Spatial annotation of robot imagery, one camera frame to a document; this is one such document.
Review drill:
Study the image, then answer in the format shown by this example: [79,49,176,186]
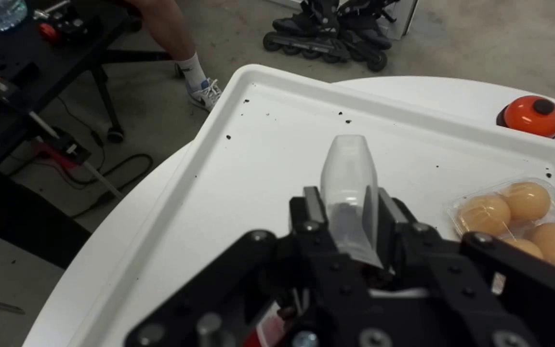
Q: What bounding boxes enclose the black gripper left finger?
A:
[290,188,336,255]

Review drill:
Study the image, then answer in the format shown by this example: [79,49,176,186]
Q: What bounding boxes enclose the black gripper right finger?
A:
[376,190,434,265]

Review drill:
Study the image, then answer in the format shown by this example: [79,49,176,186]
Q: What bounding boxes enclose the packaged bread rolls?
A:
[448,180,555,267]

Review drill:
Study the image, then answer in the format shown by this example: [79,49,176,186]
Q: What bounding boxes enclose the white plastic tray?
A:
[83,63,555,347]

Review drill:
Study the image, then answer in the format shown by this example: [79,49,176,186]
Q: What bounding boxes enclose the person's leg with sneaker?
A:
[126,0,222,113]

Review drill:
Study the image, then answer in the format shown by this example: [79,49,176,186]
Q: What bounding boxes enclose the white round table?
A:
[22,76,555,347]

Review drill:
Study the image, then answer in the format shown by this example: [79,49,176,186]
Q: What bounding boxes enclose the black inline skates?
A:
[263,0,396,72]

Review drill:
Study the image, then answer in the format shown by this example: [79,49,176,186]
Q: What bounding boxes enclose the black tool cart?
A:
[0,0,139,269]

